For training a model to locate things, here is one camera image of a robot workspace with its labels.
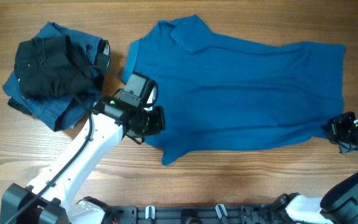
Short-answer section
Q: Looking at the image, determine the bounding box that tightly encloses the blue polo shirt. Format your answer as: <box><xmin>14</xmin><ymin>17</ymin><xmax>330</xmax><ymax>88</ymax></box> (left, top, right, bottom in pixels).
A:
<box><xmin>123</xmin><ymin>15</ymin><xmax>346</xmax><ymax>165</ymax></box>

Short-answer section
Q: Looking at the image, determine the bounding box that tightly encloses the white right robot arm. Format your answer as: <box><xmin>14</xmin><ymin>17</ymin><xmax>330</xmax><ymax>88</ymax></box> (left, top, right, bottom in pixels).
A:
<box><xmin>270</xmin><ymin>112</ymin><xmax>358</xmax><ymax>223</ymax></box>

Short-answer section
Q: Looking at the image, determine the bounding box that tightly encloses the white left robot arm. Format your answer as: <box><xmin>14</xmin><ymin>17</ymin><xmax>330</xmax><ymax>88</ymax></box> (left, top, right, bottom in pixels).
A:
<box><xmin>0</xmin><ymin>97</ymin><xmax>165</xmax><ymax>223</ymax></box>

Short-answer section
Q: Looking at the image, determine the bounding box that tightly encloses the navy blue folded shirt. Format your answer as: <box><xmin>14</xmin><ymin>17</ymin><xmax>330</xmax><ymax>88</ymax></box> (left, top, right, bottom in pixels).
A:
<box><xmin>2</xmin><ymin>22</ymin><xmax>110</xmax><ymax>131</ymax></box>

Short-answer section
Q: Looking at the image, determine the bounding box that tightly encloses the dark green folded shirt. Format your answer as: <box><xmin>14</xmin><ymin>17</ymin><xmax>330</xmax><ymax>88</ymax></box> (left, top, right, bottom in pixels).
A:
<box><xmin>3</xmin><ymin>35</ymin><xmax>103</xmax><ymax>121</ymax></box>

